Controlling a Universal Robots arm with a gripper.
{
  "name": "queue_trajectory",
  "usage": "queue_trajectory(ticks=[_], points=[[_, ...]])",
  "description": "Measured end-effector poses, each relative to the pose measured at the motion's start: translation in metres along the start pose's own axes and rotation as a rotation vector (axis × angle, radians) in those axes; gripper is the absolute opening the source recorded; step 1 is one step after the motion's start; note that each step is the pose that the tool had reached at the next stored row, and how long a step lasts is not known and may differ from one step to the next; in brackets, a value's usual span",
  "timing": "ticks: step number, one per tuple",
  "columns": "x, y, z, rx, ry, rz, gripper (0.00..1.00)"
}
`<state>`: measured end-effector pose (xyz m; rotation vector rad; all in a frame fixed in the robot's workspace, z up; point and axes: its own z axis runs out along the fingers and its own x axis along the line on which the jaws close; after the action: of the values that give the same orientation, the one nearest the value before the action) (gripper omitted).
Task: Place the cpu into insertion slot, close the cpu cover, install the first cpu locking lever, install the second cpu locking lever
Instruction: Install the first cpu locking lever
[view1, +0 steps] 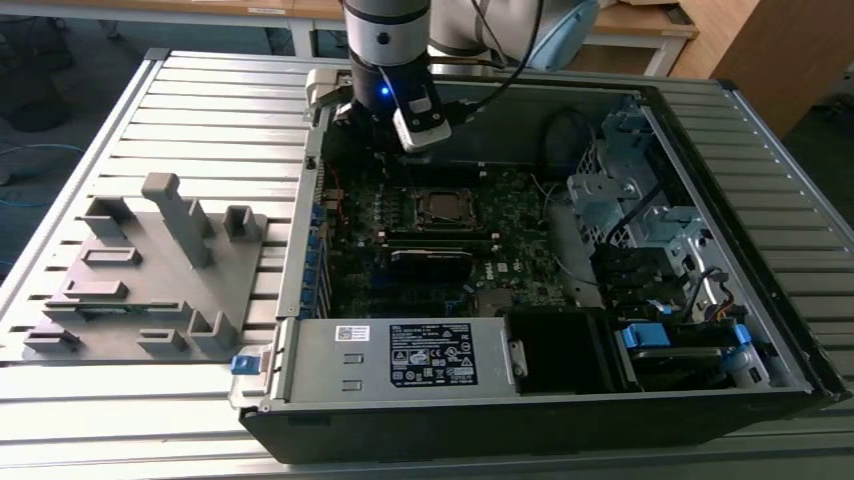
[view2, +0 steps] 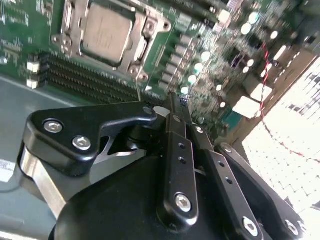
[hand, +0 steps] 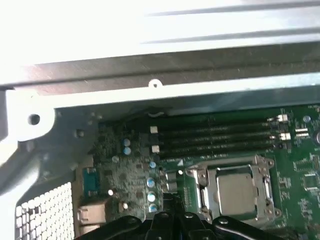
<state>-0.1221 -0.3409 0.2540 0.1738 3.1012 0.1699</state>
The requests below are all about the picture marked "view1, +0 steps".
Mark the thin metal locking lever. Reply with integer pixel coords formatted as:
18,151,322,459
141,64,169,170
397,158,425,200

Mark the metal socket cover frame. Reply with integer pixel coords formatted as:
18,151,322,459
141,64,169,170
414,189,479,230

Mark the CPU with silver top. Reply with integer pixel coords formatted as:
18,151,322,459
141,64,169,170
426,193,469,221

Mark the CPU socket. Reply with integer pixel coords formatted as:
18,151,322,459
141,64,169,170
411,187,482,232

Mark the black graphics card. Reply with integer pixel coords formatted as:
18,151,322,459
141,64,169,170
389,248,477,294

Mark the green motherboard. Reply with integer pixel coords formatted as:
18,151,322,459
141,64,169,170
319,159,602,321

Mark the metal disk bay cage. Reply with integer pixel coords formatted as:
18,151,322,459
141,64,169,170
565,110,720,301

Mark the silver finned heatsink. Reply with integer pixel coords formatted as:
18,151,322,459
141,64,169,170
474,288,515,317

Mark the black office chair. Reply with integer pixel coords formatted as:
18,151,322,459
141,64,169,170
0,14,79,135

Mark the grey parts rack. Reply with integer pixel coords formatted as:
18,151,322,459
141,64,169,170
20,172,270,362

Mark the silver power supply box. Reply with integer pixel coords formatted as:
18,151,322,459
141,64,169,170
266,315,529,401

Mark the black power supply label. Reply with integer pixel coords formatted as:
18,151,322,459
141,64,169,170
389,322,481,386

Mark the green RAM stick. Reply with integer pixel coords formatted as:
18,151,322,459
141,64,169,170
74,302,153,319

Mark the black plastic fan shroud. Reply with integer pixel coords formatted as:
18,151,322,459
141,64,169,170
498,305,629,397

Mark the wooden cabinet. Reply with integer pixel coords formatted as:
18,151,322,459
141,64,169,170
670,0,854,144

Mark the blue plastic disk carrier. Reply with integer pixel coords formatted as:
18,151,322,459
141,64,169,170
618,322,673,349

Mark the black PC case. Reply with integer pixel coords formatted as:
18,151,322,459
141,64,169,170
230,67,853,466

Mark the dark hard disk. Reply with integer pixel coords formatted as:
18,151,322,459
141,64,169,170
630,347,729,391

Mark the grey case latch handle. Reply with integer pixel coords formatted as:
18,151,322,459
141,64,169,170
303,68,354,109

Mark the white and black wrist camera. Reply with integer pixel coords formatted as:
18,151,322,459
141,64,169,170
391,84,455,154

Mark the black power cable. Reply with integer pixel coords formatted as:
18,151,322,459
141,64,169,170
604,183,664,251

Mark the coloured wire bundle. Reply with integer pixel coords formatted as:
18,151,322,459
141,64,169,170
704,292,749,324

